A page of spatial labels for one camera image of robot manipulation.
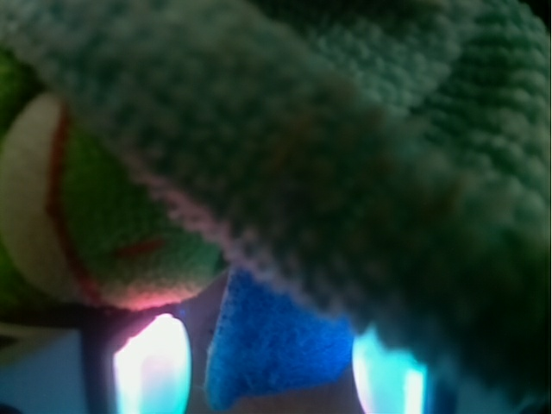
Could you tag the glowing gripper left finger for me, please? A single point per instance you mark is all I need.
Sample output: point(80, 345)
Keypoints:
point(137, 363)

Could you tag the green plush frog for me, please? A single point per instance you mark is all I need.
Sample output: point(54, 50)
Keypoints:
point(74, 228)

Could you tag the blue sponge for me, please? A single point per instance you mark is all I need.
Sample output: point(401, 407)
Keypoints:
point(264, 344)

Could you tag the teal terry cloth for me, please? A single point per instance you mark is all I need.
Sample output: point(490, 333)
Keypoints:
point(388, 159)

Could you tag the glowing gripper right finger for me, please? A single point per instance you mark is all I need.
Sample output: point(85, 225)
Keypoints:
point(387, 381)

